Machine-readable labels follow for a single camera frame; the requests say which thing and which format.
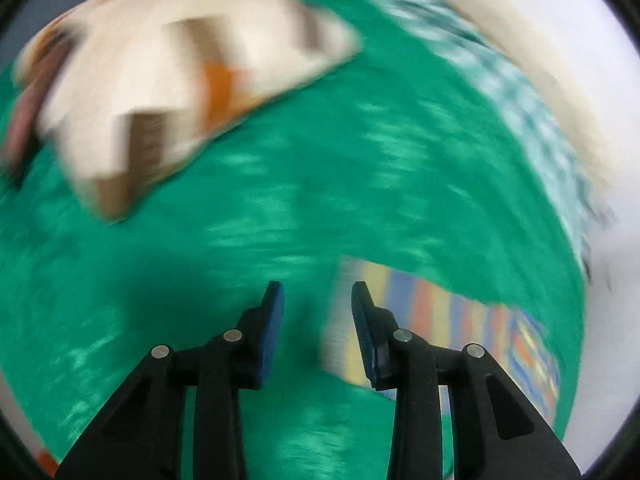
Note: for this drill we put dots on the teal checkered cloth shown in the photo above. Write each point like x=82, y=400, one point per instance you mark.
x=520, y=105

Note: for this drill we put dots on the dark pink cloth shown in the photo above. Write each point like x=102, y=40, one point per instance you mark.
x=22, y=120

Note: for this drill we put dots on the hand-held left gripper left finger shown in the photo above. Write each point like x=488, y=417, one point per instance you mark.
x=270, y=330

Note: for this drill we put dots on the cream brown patterned cloth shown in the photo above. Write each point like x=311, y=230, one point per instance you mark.
x=150, y=85

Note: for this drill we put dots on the striped knit sweater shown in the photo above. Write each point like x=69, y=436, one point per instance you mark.
x=450, y=320

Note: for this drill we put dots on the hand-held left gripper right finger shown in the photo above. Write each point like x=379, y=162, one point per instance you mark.
x=363, y=330

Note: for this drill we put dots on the green floral bedspread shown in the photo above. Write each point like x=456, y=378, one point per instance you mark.
x=300, y=185

